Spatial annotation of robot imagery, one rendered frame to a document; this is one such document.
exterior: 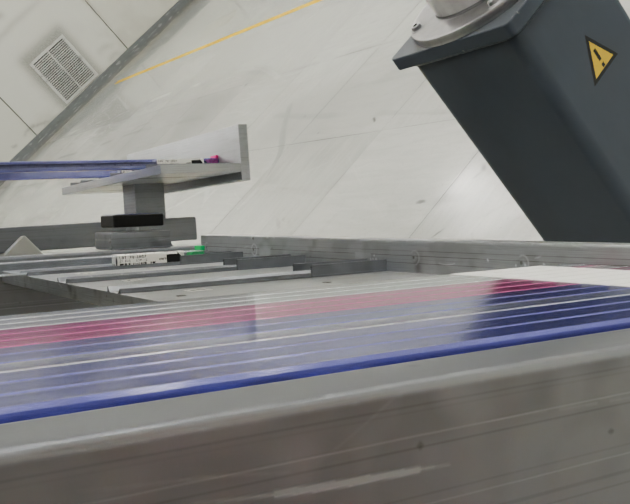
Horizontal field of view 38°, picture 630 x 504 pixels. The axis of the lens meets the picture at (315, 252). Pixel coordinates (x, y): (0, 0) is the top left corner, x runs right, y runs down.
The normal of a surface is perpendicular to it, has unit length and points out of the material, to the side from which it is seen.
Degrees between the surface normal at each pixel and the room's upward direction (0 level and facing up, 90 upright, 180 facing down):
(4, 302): 90
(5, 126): 90
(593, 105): 90
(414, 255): 47
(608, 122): 90
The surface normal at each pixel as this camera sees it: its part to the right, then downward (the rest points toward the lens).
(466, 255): -0.86, 0.06
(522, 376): 0.51, 0.03
